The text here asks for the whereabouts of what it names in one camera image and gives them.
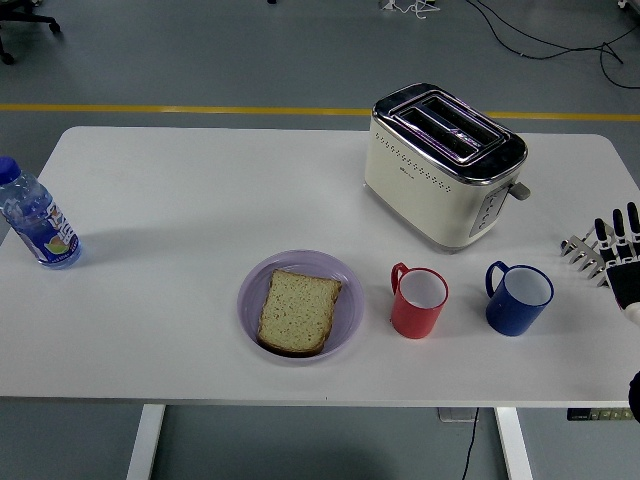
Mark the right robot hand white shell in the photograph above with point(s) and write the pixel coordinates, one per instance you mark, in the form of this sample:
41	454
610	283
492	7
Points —
625	282

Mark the blue cup white inside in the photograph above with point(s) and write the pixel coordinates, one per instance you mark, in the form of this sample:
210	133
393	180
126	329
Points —
510	315

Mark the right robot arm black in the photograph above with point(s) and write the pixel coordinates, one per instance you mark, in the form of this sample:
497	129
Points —
636	400

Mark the red cup white inside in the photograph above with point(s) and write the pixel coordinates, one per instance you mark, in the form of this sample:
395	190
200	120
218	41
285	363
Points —
412	317

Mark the slice of bread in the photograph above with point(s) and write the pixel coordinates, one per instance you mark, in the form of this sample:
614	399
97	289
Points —
297	312

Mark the metal toast rack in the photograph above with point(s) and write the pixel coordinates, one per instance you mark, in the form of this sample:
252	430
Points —
582	252

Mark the black table control panel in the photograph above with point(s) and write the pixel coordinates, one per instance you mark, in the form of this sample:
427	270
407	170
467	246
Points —
600	414

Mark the white table leg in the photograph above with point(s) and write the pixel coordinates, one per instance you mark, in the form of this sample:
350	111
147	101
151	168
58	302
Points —
515	445
145	445

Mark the grey box under table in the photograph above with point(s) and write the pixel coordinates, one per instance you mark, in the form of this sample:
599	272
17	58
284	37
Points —
452	415

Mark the cream and chrome toaster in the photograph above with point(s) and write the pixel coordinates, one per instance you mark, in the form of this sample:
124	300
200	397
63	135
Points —
420	195

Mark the purple plate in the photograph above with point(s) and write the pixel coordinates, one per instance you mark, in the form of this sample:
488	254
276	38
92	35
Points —
350	300

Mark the clear bottle blue cap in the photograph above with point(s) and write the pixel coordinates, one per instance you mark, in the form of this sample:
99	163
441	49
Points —
42	225

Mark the black office chair base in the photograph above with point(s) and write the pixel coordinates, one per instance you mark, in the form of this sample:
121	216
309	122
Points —
30	20

